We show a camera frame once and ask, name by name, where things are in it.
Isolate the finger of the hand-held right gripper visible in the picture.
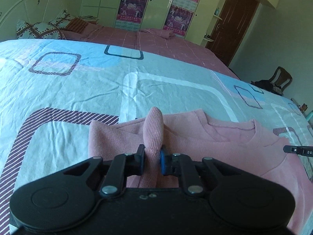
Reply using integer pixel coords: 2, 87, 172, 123
283, 145, 303, 155

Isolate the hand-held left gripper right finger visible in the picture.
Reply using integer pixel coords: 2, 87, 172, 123
159, 145, 247, 197

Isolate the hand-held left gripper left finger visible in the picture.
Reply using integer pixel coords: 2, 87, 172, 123
63, 144, 147, 198

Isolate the pink sweatshirt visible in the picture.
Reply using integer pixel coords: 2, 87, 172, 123
88, 107, 313, 235

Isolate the wooden side table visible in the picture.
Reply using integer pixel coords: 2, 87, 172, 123
291, 97, 313, 128

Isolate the dark cloth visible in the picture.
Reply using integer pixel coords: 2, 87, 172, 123
251, 79, 282, 95

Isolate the wooden chair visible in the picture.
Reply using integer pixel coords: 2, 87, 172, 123
251, 66, 293, 96

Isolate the light blue patterned bedsheet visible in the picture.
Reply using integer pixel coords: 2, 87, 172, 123
0, 39, 313, 235

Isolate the pink checked bed cover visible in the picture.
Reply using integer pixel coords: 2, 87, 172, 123
60, 24, 241, 80

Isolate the folded pink cloth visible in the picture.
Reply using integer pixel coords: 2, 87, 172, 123
144, 28, 184, 40

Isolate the brown wooden door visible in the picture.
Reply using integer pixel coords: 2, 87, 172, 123
205, 0, 260, 67

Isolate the brown striped pillow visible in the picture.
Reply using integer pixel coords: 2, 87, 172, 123
66, 18, 89, 34

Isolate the white patterned pillow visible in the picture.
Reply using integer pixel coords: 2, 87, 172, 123
16, 10, 77, 40

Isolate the white arched headboard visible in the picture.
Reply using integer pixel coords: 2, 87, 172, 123
0, 0, 67, 41

